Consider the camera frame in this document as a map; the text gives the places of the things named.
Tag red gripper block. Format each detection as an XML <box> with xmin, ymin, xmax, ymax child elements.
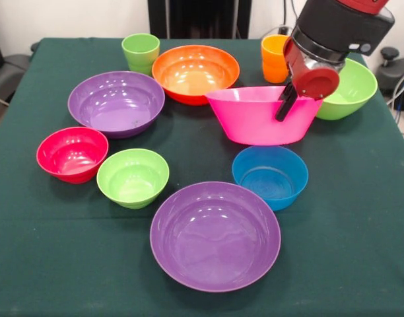
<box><xmin>275</xmin><ymin>35</ymin><xmax>341</xmax><ymax>123</ymax></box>

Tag pink plastic bowl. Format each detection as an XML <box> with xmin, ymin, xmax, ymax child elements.
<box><xmin>205</xmin><ymin>85</ymin><xmax>324</xmax><ymax>147</ymax></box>

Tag large green plastic bowl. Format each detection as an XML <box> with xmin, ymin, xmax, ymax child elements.
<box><xmin>316</xmin><ymin>57</ymin><xmax>378</xmax><ymax>121</ymax></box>

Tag blue plastic bowl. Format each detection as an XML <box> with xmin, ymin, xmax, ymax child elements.
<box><xmin>231</xmin><ymin>145</ymin><xmax>310</xmax><ymax>212</ymax></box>

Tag orange plastic bowl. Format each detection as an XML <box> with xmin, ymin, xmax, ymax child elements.
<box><xmin>151</xmin><ymin>45</ymin><xmax>241</xmax><ymax>107</ymax></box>

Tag green plastic cup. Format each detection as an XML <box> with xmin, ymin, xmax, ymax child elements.
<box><xmin>121</xmin><ymin>33</ymin><xmax>161</xmax><ymax>77</ymax></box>

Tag purple plastic bowl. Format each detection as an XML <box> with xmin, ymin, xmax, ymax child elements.
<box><xmin>150</xmin><ymin>181</ymin><xmax>282</xmax><ymax>293</ymax></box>
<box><xmin>67</xmin><ymin>71</ymin><xmax>166</xmax><ymax>139</ymax></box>

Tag small green plastic bowl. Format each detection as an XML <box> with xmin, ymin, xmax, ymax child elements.
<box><xmin>96</xmin><ymin>148</ymin><xmax>170</xmax><ymax>210</ymax></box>

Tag orange plastic cup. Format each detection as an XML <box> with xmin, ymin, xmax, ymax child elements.
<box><xmin>260</xmin><ymin>34</ymin><xmax>292</xmax><ymax>85</ymax></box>

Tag black cabinet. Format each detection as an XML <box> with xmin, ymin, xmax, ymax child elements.
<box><xmin>147</xmin><ymin>0</ymin><xmax>252</xmax><ymax>40</ymax></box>

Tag red plastic bowl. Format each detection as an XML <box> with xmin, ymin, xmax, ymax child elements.
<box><xmin>36</xmin><ymin>126</ymin><xmax>110</xmax><ymax>184</ymax></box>

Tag dark green tablecloth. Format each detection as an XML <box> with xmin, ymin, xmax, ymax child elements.
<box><xmin>0</xmin><ymin>37</ymin><xmax>404</xmax><ymax>317</ymax></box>

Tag black chair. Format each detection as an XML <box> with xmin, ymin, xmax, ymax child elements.
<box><xmin>0</xmin><ymin>22</ymin><xmax>40</xmax><ymax>106</ymax></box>

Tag black wall plug cable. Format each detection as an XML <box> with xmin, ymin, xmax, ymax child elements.
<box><xmin>278</xmin><ymin>0</ymin><xmax>300</xmax><ymax>36</ymax></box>

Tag blue and white cables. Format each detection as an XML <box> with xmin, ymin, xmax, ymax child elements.
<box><xmin>386</xmin><ymin>67</ymin><xmax>404</xmax><ymax>113</ymax></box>

